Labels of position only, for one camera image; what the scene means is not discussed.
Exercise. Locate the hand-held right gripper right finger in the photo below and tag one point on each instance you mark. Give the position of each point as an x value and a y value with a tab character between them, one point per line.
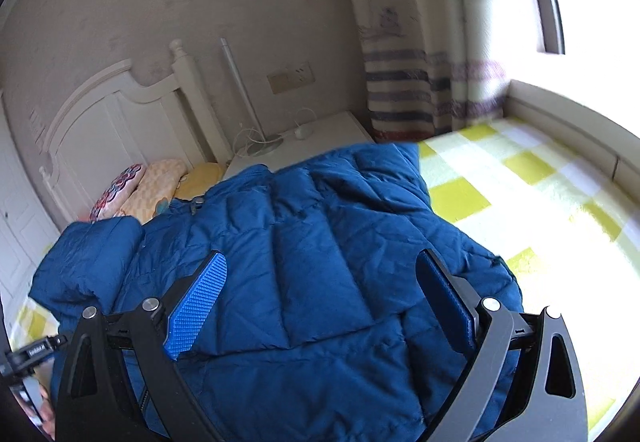
450	307

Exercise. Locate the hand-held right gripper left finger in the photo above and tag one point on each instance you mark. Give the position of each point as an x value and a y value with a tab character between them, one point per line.
197	302

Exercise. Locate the blue down jacket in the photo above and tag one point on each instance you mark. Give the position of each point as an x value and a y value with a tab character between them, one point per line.
320	242

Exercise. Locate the yellow pillow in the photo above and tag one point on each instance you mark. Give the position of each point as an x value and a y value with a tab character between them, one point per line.
200	179

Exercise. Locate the peach patterned pillow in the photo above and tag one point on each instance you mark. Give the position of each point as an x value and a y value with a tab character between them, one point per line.
155	187

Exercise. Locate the white panel door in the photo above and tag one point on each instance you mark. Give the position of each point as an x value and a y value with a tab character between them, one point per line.
20	222

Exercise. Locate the yellow white checked blanket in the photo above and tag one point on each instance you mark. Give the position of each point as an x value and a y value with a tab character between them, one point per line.
525	182

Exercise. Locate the white wooden headboard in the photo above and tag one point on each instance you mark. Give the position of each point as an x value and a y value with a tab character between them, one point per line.
125	122

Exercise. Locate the white desk lamp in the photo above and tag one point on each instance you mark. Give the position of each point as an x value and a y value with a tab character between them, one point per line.
247	107

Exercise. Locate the white bedside table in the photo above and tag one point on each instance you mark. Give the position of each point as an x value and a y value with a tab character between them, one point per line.
320	135

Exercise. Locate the white window ledge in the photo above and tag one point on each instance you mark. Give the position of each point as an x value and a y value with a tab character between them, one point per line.
565	112

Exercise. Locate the striped printed curtain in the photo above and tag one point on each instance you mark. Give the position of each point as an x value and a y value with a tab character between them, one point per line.
425	32

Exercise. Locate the beige wall socket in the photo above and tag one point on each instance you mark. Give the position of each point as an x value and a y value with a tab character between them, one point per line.
291	78

